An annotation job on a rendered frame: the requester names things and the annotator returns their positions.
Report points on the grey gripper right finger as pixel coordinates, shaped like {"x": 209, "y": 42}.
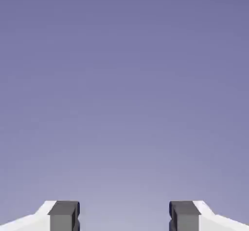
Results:
{"x": 186, "y": 218}

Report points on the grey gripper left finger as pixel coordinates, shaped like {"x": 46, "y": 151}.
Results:
{"x": 62, "y": 218}

